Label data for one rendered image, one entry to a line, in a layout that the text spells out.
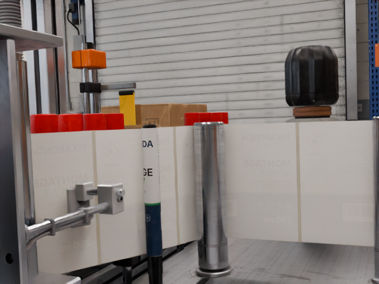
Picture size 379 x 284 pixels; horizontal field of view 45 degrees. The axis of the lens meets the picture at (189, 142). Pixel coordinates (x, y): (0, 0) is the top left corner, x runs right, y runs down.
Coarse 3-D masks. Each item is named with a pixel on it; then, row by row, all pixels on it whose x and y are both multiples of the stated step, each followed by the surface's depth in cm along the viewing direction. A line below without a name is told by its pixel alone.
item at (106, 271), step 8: (168, 248) 75; (176, 248) 78; (144, 256) 68; (168, 256) 76; (112, 264) 62; (136, 264) 67; (144, 264) 68; (96, 272) 59; (104, 272) 59; (112, 272) 60; (120, 272) 62; (136, 272) 66; (144, 272) 69; (88, 280) 56; (96, 280) 57; (104, 280) 59; (112, 280) 61; (120, 280) 62
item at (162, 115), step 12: (108, 108) 141; (144, 108) 136; (156, 108) 134; (168, 108) 132; (180, 108) 140; (192, 108) 148; (204, 108) 157; (144, 120) 136; (156, 120) 134; (168, 120) 133; (180, 120) 139
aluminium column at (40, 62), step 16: (32, 0) 76; (48, 0) 75; (32, 16) 76; (48, 16) 75; (48, 32) 75; (48, 48) 75; (32, 64) 76; (48, 64) 75; (32, 80) 76; (48, 80) 75; (64, 80) 79; (32, 96) 77; (48, 96) 75; (64, 96) 79; (32, 112) 77; (48, 112) 76; (64, 112) 79
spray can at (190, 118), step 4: (184, 116) 97; (188, 116) 96; (192, 116) 96; (196, 116) 96; (184, 120) 97; (188, 120) 96; (192, 120) 96; (196, 120) 96; (184, 124) 98; (188, 124) 96; (192, 124) 96
